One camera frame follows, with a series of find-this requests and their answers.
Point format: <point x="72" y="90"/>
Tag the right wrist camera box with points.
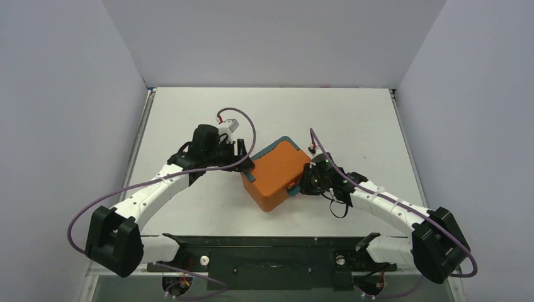
<point x="312" y="148"/>

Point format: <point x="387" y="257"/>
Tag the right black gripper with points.
<point x="308" y="180"/>

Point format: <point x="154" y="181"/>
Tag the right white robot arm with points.
<point x="431" y="241"/>

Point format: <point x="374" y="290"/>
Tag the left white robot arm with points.
<point x="115" y="238"/>

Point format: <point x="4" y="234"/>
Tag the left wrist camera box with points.
<point x="228" y="126"/>

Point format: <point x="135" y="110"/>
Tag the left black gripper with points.
<point x="241" y="153"/>

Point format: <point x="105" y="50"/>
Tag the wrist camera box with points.
<point x="228" y="126"/>
<point x="312" y="148"/>

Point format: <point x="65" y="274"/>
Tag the orange plastic medicine box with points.
<point x="278" y="169"/>

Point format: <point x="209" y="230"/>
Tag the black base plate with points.
<point x="275" y="263"/>

